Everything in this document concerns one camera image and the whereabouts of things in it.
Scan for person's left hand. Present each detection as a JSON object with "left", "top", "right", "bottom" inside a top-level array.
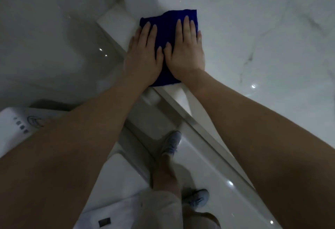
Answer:
[{"left": 123, "top": 21, "right": 164, "bottom": 88}]

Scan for person's right hand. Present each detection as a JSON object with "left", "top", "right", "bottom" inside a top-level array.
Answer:
[{"left": 163, "top": 15, "right": 206, "bottom": 81}]

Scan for blue cleaning cloth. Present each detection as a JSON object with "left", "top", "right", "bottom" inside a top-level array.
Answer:
[{"left": 139, "top": 9, "right": 198, "bottom": 87}]

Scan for person's right forearm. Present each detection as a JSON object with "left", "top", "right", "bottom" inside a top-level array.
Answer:
[{"left": 186, "top": 70, "right": 335, "bottom": 229}]

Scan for person's left forearm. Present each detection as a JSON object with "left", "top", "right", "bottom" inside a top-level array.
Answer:
[{"left": 0, "top": 78, "right": 148, "bottom": 229}]

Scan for grey sneaker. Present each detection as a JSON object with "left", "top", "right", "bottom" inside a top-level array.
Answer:
[
  {"left": 182, "top": 189, "right": 210, "bottom": 209},
  {"left": 160, "top": 130, "right": 182, "bottom": 157}
]

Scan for person's leg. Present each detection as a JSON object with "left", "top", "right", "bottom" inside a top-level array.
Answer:
[{"left": 152, "top": 154, "right": 182, "bottom": 198}]

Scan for beige shorts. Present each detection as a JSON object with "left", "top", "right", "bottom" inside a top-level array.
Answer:
[{"left": 139, "top": 188, "right": 221, "bottom": 229}]

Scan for white shirt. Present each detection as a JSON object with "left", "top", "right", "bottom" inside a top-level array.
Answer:
[{"left": 74, "top": 192, "right": 144, "bottom": 229}]

